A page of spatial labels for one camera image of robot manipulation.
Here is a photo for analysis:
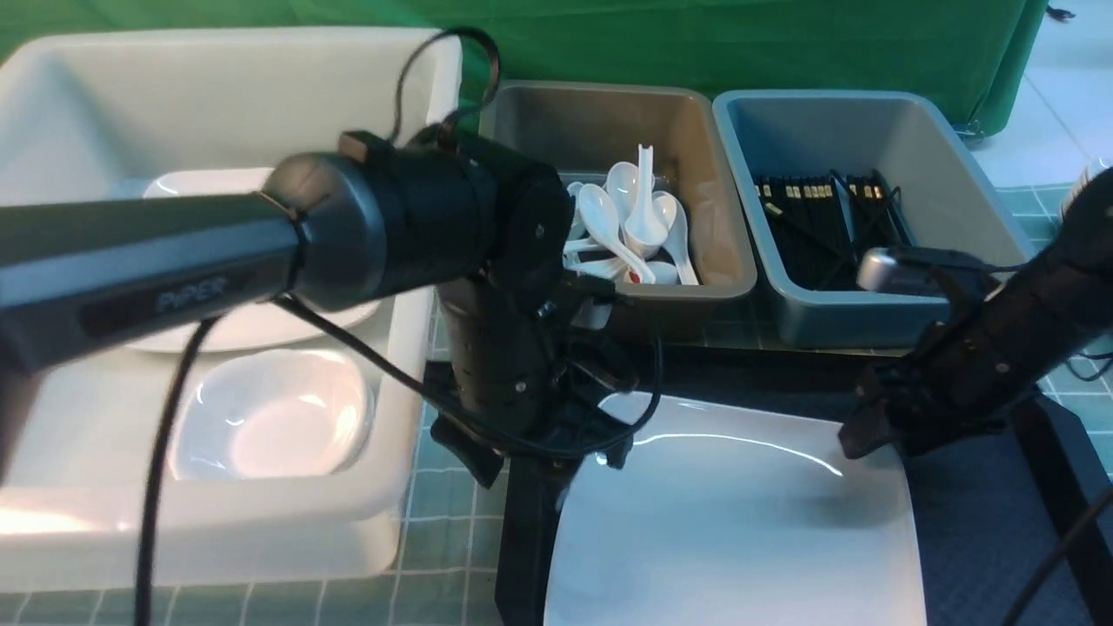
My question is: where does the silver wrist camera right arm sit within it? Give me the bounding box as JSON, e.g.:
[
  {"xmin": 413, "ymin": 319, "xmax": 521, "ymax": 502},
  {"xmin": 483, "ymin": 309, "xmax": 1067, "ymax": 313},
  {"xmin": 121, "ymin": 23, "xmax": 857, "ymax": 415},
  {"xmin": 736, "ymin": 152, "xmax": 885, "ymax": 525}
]
[{"xmin": 857, "ymin": 245, "xmax": 989, "ymax": 297}]

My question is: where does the white square plate in tub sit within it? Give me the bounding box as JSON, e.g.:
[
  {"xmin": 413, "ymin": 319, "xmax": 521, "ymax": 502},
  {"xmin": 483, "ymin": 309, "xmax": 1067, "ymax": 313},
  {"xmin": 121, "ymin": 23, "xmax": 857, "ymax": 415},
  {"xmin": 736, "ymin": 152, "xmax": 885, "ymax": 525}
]
[{"xmin": 122, "ymin": 167, "xmax": 383, "ymax": 356}]

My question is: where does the white ceramic soup spoon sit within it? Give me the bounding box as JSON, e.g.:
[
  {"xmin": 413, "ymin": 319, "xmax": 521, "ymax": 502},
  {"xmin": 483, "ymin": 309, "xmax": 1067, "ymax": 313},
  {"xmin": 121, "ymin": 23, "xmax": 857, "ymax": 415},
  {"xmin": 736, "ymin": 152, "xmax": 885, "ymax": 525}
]
[{"xmin": 577, "ymin": 183, "xmax": 656, "ymax": 284}]

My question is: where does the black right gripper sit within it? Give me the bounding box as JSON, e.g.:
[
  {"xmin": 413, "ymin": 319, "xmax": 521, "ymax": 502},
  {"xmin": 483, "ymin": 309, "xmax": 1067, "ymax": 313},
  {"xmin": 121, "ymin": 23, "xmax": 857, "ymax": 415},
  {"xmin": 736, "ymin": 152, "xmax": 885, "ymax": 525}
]
[{"xmin": 838, "ymin": 288, "xmax": 1044, "ymax": 460}]

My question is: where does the black serving tray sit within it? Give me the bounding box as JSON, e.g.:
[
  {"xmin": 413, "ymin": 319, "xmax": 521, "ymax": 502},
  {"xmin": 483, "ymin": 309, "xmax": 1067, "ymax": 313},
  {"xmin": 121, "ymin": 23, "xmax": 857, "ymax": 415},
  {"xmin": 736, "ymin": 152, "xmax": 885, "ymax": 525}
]
[{"xmin": 490, "ymin": 345, "xmax": 1110, "ymax": 625}]

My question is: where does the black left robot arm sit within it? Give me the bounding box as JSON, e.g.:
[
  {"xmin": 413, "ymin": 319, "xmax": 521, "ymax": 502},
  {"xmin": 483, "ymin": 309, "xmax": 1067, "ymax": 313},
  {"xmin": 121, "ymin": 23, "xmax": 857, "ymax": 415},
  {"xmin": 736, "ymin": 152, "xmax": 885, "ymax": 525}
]
[{"xmin": 3, "ymin": 127, "xmax": 646, "ymax": 485}]

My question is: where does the green checked tablecloth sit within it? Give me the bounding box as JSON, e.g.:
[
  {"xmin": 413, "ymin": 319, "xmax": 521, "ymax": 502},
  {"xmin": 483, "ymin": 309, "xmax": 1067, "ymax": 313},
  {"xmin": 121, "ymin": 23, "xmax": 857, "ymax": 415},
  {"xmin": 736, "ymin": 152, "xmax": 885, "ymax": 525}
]
[{"xmin": 3, "ymin": 183, "xmax": 1110, "ymax": 625}]

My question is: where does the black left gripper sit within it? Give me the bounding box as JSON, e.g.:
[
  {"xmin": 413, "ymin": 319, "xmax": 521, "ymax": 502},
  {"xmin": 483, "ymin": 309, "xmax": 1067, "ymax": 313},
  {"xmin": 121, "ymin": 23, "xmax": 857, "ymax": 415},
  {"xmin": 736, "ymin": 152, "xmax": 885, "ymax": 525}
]
[{"xmin": 430, "ymin": 272, "xmax": 640, "ymax": 489}]

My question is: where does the green backdrop cloth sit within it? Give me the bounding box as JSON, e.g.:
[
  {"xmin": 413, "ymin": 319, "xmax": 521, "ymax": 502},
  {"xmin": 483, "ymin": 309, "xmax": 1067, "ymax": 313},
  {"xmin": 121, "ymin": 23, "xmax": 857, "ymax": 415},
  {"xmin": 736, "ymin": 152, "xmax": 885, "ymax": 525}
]
[{"xmin": 1, "ymin": 1, "xmax": 1046, "ymax": 136}]

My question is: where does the pile of white spoons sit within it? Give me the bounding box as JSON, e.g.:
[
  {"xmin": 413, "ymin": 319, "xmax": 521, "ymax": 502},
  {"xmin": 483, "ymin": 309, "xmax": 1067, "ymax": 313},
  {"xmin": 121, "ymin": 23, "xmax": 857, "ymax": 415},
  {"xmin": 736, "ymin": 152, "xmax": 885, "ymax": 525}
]
[{"xmin": 563, "ymin": 145, "xmax": 701, "ymax": 286}]

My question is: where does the stack of white plates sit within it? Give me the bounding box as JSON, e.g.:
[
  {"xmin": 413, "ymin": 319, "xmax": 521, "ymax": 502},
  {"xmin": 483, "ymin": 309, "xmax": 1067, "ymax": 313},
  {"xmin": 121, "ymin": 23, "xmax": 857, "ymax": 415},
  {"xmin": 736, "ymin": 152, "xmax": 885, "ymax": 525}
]
[{"xmin": 1061, "ymin": 156, "xmax": 1112, "ymax": 215}]

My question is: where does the grey-brown spoon bin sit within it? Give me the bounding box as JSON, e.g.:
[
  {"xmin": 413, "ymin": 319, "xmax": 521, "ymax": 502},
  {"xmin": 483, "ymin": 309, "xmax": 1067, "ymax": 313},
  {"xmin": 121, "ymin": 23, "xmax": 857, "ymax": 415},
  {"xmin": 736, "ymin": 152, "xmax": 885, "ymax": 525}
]
[{"xmin": 477, "ymin": 82, "xmax": 758, "ymax": 343}]

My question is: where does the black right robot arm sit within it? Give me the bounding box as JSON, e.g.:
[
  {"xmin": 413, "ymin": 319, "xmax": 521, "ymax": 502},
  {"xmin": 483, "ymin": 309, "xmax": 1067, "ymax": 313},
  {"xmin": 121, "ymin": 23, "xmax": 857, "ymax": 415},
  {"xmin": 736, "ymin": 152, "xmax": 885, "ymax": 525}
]
[{"xmin": 838, "ymin": 170, "xmax": 1112, "ymax": 459}]

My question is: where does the white bowl in tub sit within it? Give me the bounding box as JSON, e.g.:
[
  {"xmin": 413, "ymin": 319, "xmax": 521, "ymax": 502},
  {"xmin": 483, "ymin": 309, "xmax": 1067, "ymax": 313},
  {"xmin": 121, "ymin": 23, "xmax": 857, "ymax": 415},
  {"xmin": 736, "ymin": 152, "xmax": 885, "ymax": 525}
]
[{"xmin": 168, "ymin": 349, "xmax": 375, "ymax": 481}]

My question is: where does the large white rice plate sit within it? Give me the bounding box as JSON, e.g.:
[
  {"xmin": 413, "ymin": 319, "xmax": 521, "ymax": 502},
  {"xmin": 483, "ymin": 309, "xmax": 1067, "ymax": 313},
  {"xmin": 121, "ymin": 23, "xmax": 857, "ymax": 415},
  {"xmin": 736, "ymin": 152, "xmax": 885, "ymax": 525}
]
[{"xmin": 543, "ymin": 397, "xmax": 927, "ymax": 625}]

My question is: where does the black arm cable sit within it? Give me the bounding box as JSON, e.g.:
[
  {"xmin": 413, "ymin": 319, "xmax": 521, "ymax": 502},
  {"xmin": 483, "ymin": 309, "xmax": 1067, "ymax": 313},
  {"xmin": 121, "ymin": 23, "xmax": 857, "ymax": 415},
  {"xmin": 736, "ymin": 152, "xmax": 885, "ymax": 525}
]
[{"xmin": 132, "ymin": 26, "xmax": 666, "ymax": 626}]

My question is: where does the pile of black chopsticks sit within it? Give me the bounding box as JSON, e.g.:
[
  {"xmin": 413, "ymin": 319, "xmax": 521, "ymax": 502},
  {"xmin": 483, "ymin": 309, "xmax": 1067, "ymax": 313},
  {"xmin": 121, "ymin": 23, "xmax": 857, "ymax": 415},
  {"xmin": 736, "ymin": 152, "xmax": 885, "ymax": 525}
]
[{"xmin": 754, "ymin": 170, "xmax": 913, "ymax": 290}]

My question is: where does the blue-grey chopstick bin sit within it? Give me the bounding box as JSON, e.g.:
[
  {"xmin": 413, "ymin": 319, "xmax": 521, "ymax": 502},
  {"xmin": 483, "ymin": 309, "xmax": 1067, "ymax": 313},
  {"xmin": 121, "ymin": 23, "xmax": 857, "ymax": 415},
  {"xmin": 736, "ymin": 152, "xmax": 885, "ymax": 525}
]
[{"xmin": 712, "ymin": 89, "xmax": 1035, "ymax": 349}]

